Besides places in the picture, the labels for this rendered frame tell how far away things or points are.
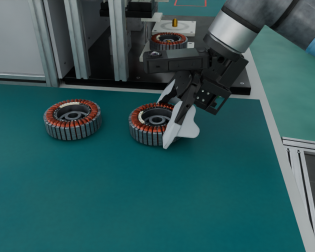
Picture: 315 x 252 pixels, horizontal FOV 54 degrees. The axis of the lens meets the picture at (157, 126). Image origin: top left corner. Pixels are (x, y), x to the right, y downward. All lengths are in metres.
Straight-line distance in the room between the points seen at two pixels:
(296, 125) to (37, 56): 1.71
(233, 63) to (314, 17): 0.14
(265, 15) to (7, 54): 0.61
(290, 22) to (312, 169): 1.04
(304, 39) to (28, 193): 0.49
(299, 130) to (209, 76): 1.60
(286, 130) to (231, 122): 1.45
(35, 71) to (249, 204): 0.61
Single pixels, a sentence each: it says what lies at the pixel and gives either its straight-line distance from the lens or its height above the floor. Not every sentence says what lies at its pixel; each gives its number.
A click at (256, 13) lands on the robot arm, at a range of 0.52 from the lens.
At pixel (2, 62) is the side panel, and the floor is 0.80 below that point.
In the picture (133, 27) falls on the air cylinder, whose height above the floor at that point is 0.78.
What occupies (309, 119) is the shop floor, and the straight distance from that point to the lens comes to 2.27.
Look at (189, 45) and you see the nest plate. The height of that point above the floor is 0.78.
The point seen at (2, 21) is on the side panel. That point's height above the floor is 0.91.
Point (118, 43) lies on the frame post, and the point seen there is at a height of 0.86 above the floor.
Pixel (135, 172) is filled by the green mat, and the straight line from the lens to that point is 0.53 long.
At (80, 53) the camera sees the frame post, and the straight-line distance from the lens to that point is 0.78.
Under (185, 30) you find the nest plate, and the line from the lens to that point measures 1.13.
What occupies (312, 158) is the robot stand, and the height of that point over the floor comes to 0.21.
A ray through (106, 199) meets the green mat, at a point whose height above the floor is 0.75.
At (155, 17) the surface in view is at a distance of 0.89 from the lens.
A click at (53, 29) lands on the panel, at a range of 0.78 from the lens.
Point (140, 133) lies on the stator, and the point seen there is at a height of 0.78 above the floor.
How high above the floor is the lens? 1.11
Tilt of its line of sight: 34 degrees down
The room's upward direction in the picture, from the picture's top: straight up
